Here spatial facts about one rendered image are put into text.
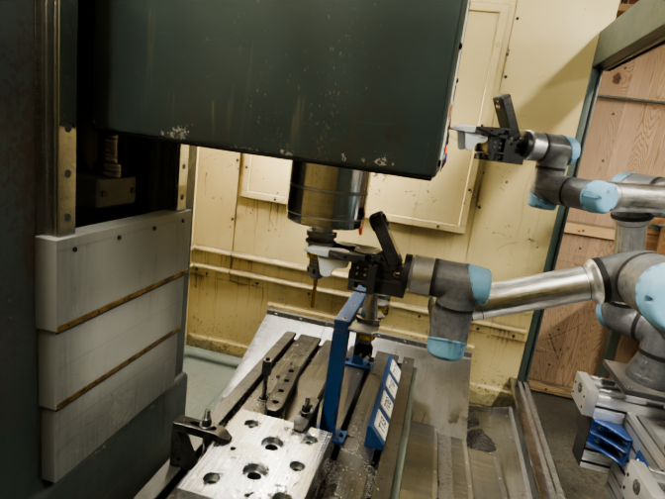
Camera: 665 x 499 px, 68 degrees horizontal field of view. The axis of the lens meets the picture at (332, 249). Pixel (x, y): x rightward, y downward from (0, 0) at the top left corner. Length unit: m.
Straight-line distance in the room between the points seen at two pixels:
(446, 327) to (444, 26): 0.53
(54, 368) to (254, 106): 0.62
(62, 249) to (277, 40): 0.53
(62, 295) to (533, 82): 1.64
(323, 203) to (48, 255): 0.50
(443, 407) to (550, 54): 1.32
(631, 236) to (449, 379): 0.83
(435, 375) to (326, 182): 1.27
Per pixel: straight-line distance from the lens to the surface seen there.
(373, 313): 1.24
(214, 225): 2.22
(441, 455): 1.71
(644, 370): 1.83
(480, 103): 1.96
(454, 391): 2.00
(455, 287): 0.95
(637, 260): 1.10
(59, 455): 1.22
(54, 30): 1.00
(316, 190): 0.91
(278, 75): 0.89
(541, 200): 1.39
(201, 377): 2.24
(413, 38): 0.85
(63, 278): 1.03
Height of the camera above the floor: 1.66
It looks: 13 degrees down
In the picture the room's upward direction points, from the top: 8 degrees clockwise
